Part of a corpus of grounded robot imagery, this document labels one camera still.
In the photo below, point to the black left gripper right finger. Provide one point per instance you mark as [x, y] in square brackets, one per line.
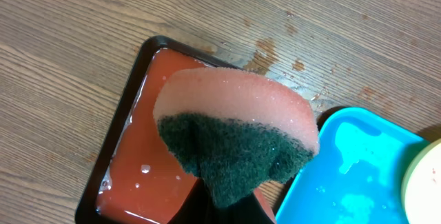
[253, 209]

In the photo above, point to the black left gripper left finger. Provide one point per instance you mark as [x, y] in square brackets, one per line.
[197, 207]

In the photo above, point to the green plate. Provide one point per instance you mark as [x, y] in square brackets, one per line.
[421, 187]

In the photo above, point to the black tray with red liquid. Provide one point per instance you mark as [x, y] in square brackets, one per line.
[135, 179]

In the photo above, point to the teal plastic serving tray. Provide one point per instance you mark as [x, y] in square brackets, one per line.
[356, 176]

